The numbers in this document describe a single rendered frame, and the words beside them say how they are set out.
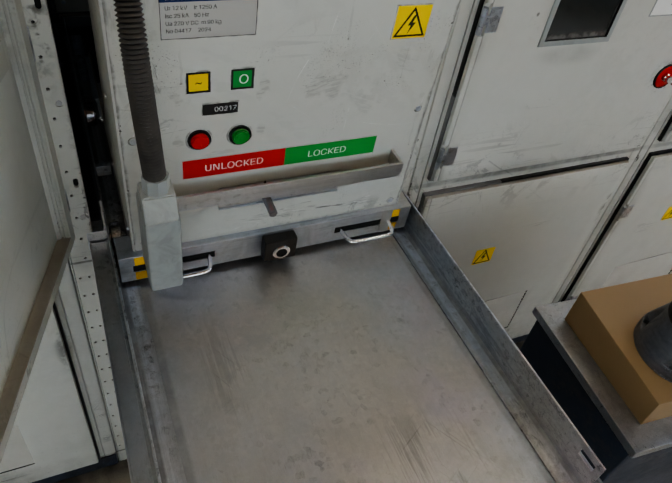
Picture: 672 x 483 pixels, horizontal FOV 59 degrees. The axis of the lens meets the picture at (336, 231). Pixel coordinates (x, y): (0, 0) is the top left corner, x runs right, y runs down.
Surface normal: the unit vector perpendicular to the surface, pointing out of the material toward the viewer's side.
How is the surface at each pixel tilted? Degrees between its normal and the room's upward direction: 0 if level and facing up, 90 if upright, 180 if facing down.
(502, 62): 90
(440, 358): 0
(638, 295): 4
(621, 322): 4
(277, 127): 94
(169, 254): 94
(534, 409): 90
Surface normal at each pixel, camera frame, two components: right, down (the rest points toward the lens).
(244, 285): 0.13, -0.72
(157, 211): 0.40, 0.29
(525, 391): -0.91, 0.18
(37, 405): 0.38, 0.67
